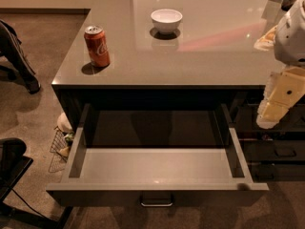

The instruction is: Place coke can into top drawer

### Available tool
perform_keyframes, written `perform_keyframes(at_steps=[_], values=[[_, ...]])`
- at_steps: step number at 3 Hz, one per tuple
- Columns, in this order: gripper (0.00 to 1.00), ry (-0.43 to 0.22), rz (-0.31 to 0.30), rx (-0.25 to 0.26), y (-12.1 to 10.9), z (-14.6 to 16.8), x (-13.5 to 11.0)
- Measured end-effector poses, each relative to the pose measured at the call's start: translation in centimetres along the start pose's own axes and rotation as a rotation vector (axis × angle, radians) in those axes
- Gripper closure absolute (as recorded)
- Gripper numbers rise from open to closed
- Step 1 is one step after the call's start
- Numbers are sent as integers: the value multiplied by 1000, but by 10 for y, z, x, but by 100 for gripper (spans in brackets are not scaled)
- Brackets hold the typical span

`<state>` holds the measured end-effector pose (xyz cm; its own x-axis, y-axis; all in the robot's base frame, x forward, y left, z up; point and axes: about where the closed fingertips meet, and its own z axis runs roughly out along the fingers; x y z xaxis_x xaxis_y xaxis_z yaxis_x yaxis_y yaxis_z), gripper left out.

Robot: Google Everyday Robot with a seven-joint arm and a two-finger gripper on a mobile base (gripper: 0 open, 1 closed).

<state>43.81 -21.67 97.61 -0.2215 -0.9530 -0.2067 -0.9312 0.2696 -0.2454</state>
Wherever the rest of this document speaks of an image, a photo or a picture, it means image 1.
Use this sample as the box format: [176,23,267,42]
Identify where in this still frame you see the lower dark drawers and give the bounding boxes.
[234,92,305,182]

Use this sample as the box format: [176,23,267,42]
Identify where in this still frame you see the wire basket with items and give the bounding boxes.
[49,113,74,173]

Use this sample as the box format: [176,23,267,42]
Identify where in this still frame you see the metal drawer handle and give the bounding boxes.
[140,193,173,207]

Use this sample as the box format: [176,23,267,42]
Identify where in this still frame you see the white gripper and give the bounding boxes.
[254,26,305,129]

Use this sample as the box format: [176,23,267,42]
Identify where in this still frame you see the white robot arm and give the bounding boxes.
[254,0,305,129]

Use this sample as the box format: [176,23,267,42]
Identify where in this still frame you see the black office chair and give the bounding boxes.
[0,137,72,229]

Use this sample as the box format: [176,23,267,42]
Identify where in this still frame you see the open grey top drawer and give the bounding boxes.
[47,105,269,207]

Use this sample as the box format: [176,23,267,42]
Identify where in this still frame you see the dark cabinet with grey top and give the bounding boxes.
[52,0,286,127]

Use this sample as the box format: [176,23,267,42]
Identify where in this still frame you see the red coke can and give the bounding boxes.
[84,26,111,67]

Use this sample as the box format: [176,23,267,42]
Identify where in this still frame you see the white ceramic bowl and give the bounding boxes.
[151,9,183,34]

